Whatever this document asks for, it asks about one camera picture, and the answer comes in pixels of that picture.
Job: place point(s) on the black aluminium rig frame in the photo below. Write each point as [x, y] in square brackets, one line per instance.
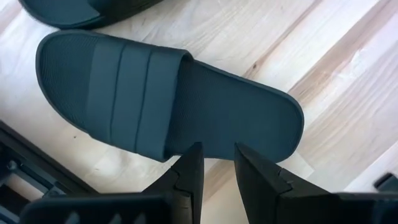
[31, 155]

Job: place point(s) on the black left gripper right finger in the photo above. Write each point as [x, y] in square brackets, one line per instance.
[264, 199]

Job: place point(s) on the black rubber slide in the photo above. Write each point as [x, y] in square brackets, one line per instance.
[68, 12]
[217, 118]

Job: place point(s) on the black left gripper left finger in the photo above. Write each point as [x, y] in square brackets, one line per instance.
[189, 186]

